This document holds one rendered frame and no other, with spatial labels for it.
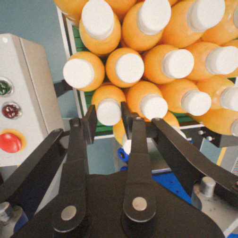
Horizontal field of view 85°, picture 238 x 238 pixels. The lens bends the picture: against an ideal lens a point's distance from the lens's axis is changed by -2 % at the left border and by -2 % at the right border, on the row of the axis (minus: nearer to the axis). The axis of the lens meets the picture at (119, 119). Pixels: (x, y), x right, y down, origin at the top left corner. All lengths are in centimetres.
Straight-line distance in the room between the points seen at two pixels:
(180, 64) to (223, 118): 17
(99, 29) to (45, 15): 126
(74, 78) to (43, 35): 124
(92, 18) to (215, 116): 30
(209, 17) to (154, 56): 8
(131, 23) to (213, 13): 11
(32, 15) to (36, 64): 122
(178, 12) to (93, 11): 13
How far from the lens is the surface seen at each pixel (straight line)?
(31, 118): 24
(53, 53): 139
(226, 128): 35
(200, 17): 24
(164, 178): 42
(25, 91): 23
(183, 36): 27
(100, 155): 161
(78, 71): 20
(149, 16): 21
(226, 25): 30
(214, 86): 31
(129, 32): 25
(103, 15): 20
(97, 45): 23
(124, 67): 20
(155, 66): 24
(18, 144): 26
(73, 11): 27
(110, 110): 20
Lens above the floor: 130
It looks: 69 degrees down
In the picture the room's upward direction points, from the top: 168 degrees clockwise
